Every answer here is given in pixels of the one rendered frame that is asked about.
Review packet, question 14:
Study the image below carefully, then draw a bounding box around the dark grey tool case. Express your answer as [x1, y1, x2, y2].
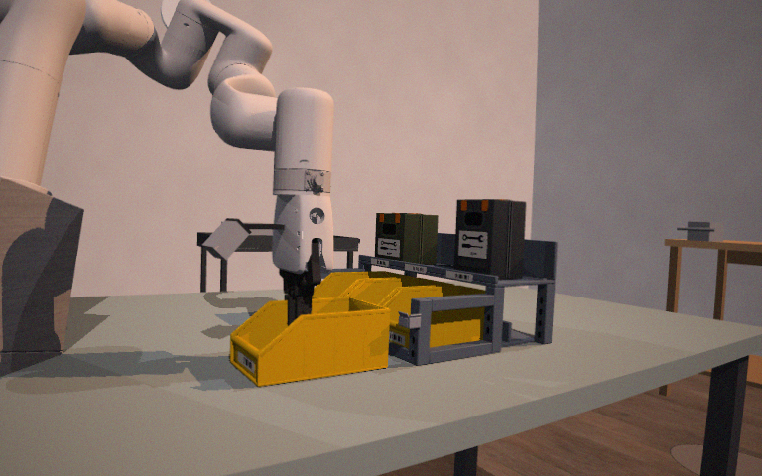
[454, 199, 526, 280]

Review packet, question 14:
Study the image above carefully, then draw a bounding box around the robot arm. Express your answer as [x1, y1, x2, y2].
[0, 0, 334, 196]

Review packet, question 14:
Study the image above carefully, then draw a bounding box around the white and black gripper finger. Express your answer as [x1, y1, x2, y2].
[288, 238, 321, 325]
[279, 269, 292, 300]

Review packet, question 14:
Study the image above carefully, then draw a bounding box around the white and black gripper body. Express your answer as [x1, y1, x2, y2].
[272, 190, 333, 274]

